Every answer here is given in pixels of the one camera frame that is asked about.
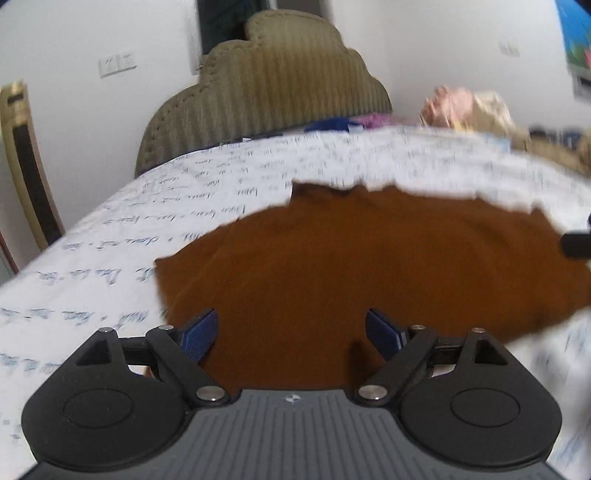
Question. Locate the purple garment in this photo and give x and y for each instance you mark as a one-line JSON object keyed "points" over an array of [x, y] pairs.
{"points": [[371, 121]]}

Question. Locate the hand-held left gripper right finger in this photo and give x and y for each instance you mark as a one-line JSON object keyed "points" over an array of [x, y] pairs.
{"points": [[383, 334]]}

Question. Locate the blue wall picture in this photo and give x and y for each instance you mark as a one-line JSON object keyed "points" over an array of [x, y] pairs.
{"points": [[577, 37]]}

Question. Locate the white script-printed bed cover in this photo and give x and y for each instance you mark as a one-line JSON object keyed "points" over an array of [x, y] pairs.
{"points": [[161, 221]]}

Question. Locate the olive upholstered headboard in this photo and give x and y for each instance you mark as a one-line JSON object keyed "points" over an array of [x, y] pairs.
{"points": [[277, 83]]}

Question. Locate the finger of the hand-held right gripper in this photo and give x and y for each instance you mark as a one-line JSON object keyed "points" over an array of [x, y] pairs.
{"points": [[576, 244]]}

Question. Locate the reddish wooden door frame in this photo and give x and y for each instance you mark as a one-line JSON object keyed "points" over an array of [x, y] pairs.
{"points": [[5, 254]]}

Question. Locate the white light switch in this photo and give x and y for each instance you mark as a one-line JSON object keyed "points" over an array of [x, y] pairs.
{"points": [[508, 49]]}

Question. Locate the gold tower fan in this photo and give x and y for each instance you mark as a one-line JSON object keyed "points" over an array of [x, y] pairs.
{"points": [[25, 175]]}

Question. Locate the white wall socket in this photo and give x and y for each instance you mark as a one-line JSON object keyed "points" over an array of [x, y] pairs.
{"points": [[127, 61], [108, 66]]}

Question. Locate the brown knit sweater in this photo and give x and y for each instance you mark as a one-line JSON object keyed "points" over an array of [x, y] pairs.
{"points": [[346, 258]]}

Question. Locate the black cloth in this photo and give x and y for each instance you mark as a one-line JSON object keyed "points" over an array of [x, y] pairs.
{"points": [[554, 131]]}

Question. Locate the pink clothes pile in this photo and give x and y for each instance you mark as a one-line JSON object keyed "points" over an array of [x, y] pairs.
{"points": [[448, 106]]}

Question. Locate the blue garment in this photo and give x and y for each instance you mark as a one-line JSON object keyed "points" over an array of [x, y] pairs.
{"points": [[330, 124]]}

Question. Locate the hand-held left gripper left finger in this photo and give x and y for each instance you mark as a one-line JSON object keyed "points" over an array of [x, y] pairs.
{"points": [[201, 334]]}

